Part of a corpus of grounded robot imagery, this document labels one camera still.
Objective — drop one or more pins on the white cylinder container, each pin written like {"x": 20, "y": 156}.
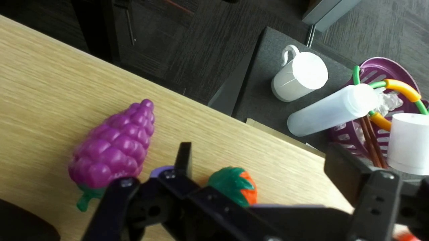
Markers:
{"x": 408, "y": 143}

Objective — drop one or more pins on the purple toy grapes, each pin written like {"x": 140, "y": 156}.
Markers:
{"x": 115, "y": 148}

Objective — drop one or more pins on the white squeeze bottle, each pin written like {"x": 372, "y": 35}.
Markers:
{"x": 329, "y": 112}

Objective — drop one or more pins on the white mug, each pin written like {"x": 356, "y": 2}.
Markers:
{"x": 298, "y": 78}

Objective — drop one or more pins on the green and red toy strawberry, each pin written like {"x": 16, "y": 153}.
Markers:
{"x": 234, "y": 183}

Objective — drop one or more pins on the purple plastic basket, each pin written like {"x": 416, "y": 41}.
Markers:
{"x": 383, "y": 69}

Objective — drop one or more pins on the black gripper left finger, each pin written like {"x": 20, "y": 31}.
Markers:
{"x": 134, "y": 201}

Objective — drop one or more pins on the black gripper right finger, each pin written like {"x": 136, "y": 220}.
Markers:
{"x": 375, "y": 201}

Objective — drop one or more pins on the black side table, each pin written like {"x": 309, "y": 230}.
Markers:
{"x": 262, "y": 89}

